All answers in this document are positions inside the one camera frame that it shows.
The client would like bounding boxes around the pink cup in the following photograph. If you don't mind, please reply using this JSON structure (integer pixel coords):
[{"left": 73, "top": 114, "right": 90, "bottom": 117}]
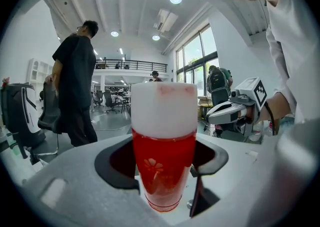
[{"left": 130, "top": 82, "right": 198, "bottom": 213}]

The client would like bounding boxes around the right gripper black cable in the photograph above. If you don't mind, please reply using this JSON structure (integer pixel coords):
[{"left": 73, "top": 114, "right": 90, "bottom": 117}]
[{"left": 264, "top": 100, "right": 276, "bottom": 136}]

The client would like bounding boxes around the person's white shirt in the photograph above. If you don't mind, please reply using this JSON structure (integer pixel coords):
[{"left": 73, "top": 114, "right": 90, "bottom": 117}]
[{"left": 264, "top": 0, "right": 320, "bottom": 125}]

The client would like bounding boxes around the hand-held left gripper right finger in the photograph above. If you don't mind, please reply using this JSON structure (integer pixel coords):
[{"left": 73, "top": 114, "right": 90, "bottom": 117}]
[{"left": 189, "top": 122, "right": 320, "bottom": 227}]

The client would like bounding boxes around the person's right hand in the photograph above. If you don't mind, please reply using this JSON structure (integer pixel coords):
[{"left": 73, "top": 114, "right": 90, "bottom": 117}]
[{"left": 238, "top": 108, "right": 251, "bottom": 123}]

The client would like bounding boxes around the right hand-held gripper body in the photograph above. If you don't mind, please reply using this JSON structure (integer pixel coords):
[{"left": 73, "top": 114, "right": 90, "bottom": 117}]
[{"left": 228, "top": 76, "right": 268, "bottom": 132}]

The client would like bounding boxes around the large glass window wall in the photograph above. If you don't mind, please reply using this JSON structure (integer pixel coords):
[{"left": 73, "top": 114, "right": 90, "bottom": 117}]
[{"left": 175, "top": 24, "right": 221, "bottom": 84}]

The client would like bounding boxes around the white shelf cabinet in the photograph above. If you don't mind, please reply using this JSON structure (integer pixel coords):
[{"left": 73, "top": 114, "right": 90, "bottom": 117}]
[{"left": 26, "top": 57, "right": 55, "bottom": 94}]

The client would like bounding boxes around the white ceiling air unit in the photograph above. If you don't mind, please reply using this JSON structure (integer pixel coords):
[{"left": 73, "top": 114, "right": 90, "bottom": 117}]
[{"left": 153, "top": 8, "right": 179, "bottom": 33}]

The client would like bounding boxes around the black office chair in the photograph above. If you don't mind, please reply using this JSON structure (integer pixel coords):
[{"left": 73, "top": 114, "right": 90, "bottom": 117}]
[{"left": 37, "top": 80, "right": 62, "bottom": 157}]

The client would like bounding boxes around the black mezzanine railing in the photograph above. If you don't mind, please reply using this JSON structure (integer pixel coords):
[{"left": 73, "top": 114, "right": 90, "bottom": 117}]
[{"left": 94, "top": 58, "right": 168, "bottom": 73}]

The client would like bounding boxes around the dark swivel chair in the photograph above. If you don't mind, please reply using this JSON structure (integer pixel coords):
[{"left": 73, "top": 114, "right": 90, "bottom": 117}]
[
  {"left": 103, "top": 89, "right": 120, "bottom": 114},
  {"left": 92, "top": 89, "right": 105, "bottom": 108}
]

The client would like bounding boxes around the person's right forearm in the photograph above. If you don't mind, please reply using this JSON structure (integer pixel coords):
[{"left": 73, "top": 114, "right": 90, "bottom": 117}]
[{"left": 259, "top": 92, "right": 299, "bottom": 125}]

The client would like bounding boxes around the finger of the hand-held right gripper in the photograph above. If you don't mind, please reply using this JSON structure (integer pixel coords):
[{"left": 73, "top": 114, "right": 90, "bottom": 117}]
[{"left": 205, "top": 100, "right": 248, "bottom": 125}]

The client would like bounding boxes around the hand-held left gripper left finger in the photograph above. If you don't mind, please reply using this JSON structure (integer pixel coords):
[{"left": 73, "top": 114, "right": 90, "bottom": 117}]
[{"left": 22, "top": 135, "right": 161, "bottom": 227}]

